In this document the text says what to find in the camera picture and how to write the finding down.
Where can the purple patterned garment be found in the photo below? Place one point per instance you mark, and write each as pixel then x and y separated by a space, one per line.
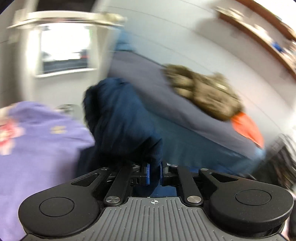
pixel 39 148

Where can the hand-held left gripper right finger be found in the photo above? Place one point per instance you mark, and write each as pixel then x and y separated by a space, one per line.
pixel 161 174

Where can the orange towel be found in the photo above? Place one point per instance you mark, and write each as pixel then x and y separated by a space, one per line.
pixel 248 128

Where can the grey and teal massage bed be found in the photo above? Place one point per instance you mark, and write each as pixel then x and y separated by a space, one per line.
pixel 185 125

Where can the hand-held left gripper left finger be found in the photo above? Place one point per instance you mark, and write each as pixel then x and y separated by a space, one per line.
pixel 145 174

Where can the navy blue fleece garment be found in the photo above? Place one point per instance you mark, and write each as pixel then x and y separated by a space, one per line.
pixel 115 120

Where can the wooden wall shelf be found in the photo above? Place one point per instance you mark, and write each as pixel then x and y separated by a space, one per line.
pixel 261 30

